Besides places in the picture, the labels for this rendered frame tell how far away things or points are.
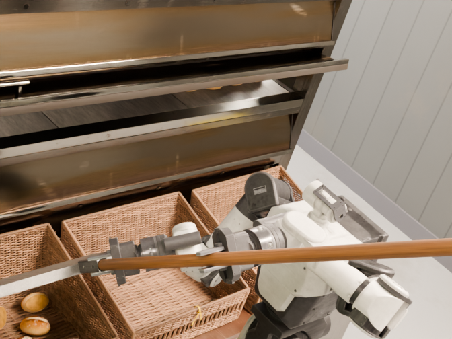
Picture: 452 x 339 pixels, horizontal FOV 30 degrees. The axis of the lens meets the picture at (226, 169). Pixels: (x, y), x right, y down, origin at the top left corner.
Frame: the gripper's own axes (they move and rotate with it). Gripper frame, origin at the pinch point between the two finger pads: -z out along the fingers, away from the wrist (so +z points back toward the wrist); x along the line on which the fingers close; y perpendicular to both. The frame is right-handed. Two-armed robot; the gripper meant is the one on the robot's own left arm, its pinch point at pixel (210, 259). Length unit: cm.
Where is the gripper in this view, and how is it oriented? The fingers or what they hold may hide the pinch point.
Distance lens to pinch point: 186.2
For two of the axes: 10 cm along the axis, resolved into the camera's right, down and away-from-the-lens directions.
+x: 1.9, 9.8, 0.3
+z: 8.0, -1.7, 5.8
